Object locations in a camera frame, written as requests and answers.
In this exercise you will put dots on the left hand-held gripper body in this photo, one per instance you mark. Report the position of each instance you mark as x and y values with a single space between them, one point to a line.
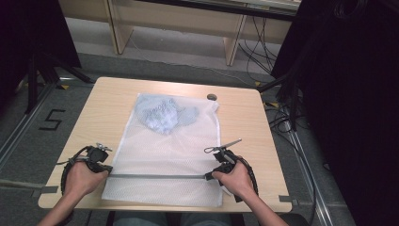
98 156

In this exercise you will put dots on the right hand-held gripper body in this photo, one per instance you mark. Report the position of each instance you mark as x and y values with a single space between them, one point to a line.
226 158

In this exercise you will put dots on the white mesh laundry bag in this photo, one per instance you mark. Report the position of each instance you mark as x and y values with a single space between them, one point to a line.
169 157

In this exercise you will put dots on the person's right hand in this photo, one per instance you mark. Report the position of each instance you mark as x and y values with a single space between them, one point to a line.
235 182

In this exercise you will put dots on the person's left hand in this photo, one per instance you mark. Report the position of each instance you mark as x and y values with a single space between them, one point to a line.
82 180

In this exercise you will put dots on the person's right leg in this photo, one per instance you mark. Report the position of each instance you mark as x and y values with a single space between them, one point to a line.
207 220

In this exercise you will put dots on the person's leg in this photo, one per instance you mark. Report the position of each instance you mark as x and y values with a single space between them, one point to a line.
207 220
141 219

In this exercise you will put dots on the person's left leg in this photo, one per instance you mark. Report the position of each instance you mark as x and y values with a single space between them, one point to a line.
141 219

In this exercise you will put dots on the dark round table grommet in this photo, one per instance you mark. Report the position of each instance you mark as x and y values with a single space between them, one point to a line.
212 96

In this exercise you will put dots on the light blue printed garment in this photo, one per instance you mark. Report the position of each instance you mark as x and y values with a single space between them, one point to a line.
163 114

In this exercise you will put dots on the black metal stand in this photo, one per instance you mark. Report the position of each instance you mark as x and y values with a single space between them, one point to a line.
34 78

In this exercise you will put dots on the black curtain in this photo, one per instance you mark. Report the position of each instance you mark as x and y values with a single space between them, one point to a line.
351 94
28 37

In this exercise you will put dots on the aluminium floor rail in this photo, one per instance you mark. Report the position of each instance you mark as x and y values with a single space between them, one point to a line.
309 175
22 128

